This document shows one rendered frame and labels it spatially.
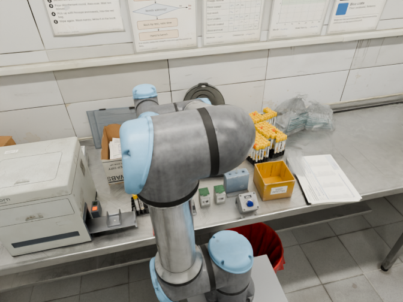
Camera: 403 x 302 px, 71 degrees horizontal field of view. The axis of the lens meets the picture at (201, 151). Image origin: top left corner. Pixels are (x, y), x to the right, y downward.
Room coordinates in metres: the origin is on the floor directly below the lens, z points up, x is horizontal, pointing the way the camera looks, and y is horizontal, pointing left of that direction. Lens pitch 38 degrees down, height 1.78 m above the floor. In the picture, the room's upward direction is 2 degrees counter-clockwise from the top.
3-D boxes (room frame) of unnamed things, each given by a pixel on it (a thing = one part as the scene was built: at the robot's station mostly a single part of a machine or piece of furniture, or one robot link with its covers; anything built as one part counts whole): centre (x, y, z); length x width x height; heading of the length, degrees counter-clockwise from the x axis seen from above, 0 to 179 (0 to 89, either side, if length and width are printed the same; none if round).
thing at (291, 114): (1.39, -0.50, 0.97); 0.26 x 0.17 x 0.19; 123
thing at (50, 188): (0.74, 0.57, 1.03); 0.31 x 0.27 x 0.30; 102
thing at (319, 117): (1.39, -0.68, 0.94); 0.20 x 0.17 x 0.14; 74
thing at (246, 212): (0.78, -0.17, 0.92); 0.13 x 0.07 x 0.08; 12
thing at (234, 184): (0.88, -0.14, 0.92); 0.10 x 0.07 x 0.10; 104
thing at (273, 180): (0.88, -0.31, 0.93); 0.13 x 0.13 x 0.10; 9
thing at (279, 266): (0.89, -0.24, 0.22); 0.38 x 0.37 x 0.44; 102
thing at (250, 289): (0.42, -0.07, 0.97); 0.15 x 0.15 x 0.10
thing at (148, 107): (0.72, 0.13, 1.35); 0.11 x 0.11 x 0.08; 15
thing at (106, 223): (0.69, 0.36, 0.92); 0.21 x 0.07 x 0.05; 102
